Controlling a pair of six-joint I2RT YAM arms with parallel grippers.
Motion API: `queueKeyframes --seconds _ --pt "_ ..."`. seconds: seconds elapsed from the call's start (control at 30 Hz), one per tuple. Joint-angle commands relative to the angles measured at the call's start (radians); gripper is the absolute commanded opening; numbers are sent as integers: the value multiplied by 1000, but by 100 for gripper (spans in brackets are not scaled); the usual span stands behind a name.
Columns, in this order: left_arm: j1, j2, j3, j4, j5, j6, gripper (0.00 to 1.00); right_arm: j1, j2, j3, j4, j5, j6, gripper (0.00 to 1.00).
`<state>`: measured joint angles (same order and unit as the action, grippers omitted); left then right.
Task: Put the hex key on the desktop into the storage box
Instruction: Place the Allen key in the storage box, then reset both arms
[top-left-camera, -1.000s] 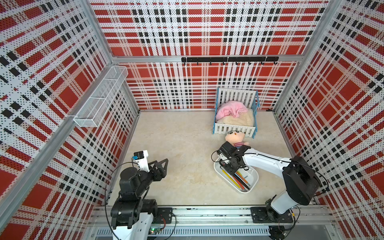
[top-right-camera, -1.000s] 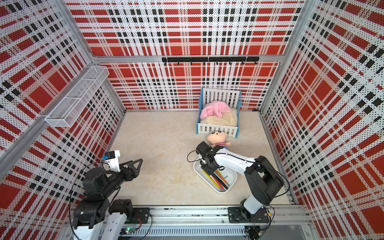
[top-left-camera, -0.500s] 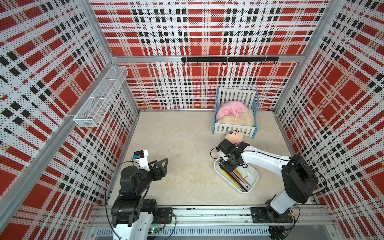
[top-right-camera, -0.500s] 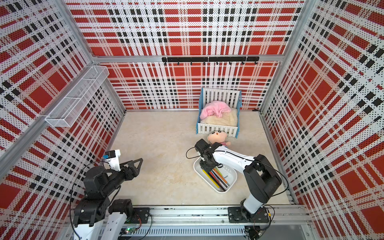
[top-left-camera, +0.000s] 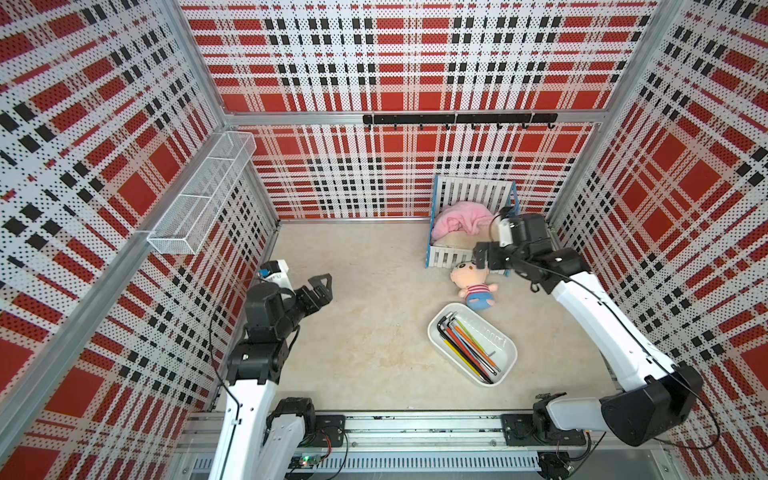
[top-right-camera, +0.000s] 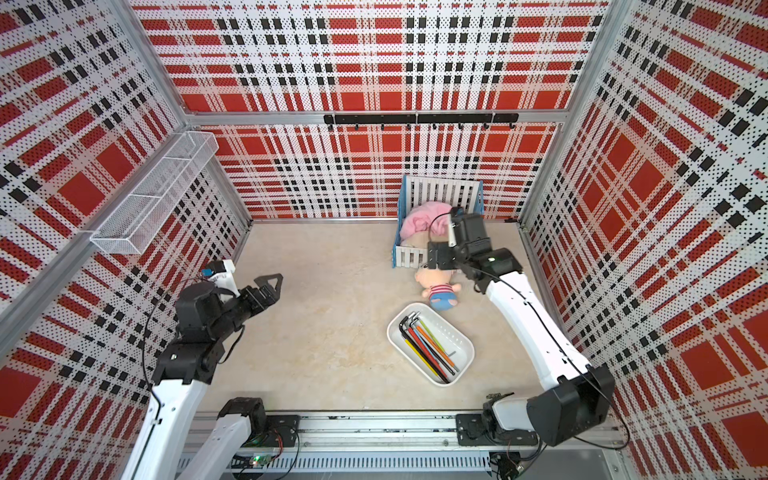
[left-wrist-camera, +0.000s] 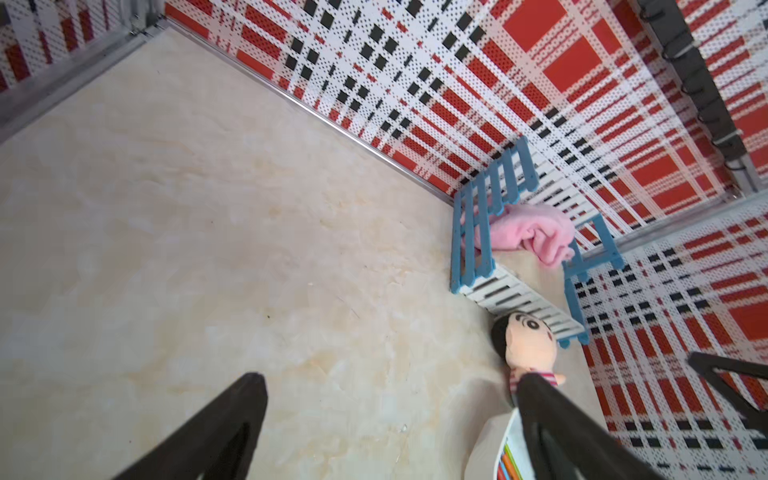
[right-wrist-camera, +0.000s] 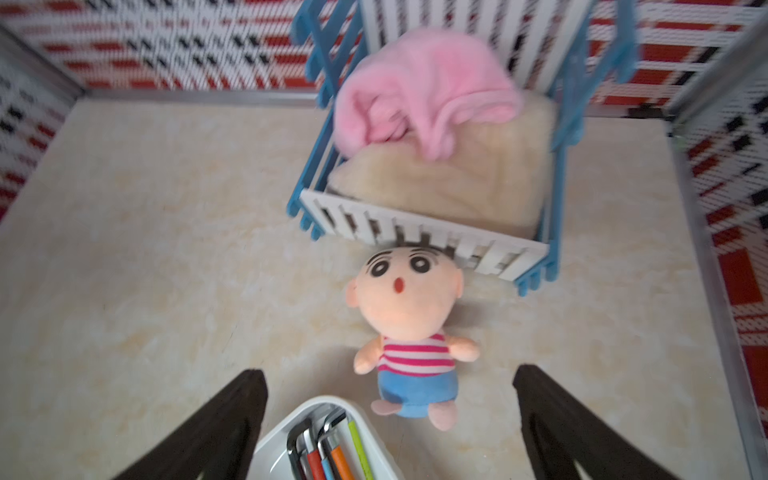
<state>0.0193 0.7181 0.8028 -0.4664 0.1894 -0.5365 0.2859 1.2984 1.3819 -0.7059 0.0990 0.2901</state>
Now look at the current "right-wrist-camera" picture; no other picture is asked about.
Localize white plastic storage tray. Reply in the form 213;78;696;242
247;396;403;479

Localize orange hex key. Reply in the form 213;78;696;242
319;408;356;480

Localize small plush doll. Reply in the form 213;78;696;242
345;246;480;431

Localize cream fluffy blanket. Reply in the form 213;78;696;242
328;92;557;239

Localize light blue hex key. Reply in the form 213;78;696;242
317;437;336;480

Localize blue white toy crib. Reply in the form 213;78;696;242
286;1;639;295

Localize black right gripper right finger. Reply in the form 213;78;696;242
513;364;675;479

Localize red hex key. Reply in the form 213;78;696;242
302;427;326;480

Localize long black hex key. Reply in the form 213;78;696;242
286;418;312;480

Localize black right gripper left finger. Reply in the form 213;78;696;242
116;369;268;480

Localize pink towel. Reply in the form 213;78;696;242
334;28;524;161

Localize green hex key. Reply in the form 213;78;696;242
347;418;375;480

